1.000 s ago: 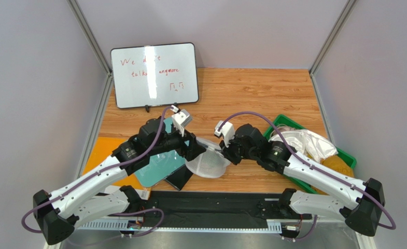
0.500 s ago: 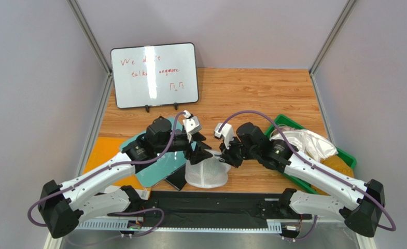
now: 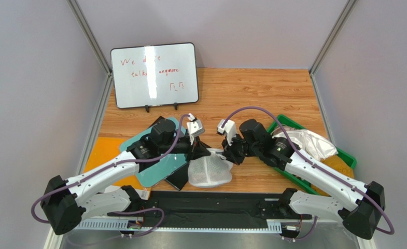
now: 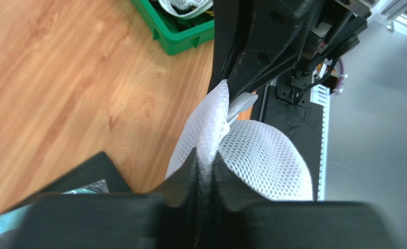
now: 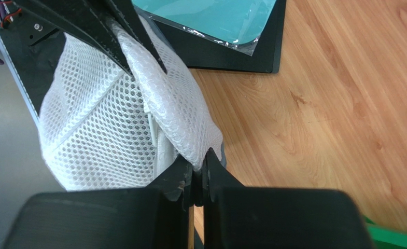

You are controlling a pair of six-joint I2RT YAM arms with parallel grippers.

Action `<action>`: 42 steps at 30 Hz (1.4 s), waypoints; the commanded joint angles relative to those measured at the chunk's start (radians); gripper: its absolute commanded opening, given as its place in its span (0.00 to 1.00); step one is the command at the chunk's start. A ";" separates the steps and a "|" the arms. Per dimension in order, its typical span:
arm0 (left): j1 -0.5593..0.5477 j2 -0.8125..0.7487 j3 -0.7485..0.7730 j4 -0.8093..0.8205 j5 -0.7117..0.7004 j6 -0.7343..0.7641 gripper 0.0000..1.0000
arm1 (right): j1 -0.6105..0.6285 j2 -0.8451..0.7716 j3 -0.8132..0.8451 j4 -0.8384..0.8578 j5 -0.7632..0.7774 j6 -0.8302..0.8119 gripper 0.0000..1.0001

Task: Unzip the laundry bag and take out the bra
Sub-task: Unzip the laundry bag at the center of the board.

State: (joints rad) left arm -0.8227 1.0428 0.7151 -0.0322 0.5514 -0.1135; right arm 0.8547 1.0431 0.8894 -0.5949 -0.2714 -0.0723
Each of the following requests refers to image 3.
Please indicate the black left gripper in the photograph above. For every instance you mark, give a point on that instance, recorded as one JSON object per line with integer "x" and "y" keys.
{"x": 196, "y": 150}

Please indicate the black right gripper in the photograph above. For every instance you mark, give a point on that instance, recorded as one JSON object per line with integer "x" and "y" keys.
{"x": 232, "y": 148}

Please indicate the white mesh laundry bag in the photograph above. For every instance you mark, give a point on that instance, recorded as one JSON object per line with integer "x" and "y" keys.
{"x": 210, "y": 171}

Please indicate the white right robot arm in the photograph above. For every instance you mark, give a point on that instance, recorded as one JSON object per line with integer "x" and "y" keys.
{"x": 358, "y": 206}

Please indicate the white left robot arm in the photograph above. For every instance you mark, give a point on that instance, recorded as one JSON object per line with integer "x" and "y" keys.
{"x": 67, "y": 202}

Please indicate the black board under teal board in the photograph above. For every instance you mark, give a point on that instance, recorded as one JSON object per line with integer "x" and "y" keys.
{"x": 173, "y": 167}

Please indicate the white garment in tray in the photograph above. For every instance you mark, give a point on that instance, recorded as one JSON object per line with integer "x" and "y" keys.
{"x": 314, "y": 144}

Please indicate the white dry-erase board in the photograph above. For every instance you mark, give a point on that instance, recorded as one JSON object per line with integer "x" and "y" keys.
{"x": 157, "y": 75}

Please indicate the mustard yellow garment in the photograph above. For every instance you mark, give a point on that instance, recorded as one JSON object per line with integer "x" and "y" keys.
{"x": 336, "y": 163}

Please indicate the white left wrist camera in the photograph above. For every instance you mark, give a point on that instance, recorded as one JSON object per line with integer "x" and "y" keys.
{"x": 195, "y": 127}

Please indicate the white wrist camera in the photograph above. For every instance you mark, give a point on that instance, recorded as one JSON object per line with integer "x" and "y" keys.
{"x": 227, "y": 128}
{"x": 195, "y": 127}

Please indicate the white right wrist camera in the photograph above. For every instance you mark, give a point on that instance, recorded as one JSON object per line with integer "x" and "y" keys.
{"x": 227, "y": 128}

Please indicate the white slotted cable duct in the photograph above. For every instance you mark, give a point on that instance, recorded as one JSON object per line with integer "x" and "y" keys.
{"x": 129, "y": 224}

